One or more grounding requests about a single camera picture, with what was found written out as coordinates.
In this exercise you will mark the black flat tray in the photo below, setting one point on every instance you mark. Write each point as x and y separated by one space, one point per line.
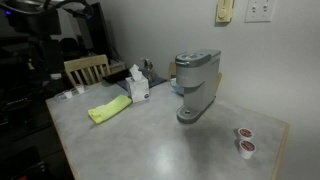
115 77

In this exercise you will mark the black monitor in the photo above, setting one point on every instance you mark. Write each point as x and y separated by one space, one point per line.
96 30

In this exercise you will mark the metallic pump bottle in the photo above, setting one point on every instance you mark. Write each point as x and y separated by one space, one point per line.
148 70

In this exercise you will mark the light blue bowl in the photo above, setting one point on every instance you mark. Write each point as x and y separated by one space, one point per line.
175 87

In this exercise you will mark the yellow-green microfiber towel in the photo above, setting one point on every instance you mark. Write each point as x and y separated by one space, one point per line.
108 109

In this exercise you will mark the white coffee pod red lid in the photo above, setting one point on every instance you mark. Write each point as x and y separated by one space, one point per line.
245 133
247 148

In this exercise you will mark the clear plastic tray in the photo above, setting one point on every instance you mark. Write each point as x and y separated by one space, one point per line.
60 96

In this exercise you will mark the gray single-serve coffee machine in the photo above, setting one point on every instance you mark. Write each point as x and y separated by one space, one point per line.
196 80

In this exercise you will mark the beige wall switch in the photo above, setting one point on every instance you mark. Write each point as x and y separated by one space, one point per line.
223 11

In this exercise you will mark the small white cup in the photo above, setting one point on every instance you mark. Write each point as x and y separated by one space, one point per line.
68 94
80 89

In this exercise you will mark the dark shelf unit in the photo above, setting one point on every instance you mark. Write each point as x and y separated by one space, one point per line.
20 86

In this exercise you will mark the light wooden chair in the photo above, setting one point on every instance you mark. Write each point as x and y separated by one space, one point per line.
86 62

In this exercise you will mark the dark blue mat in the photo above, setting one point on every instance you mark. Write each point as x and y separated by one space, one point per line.
157 81

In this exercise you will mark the white tissue box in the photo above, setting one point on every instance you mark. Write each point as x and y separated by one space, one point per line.
138 89

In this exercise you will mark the white wall outlet plate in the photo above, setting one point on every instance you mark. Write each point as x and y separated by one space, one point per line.
260 10

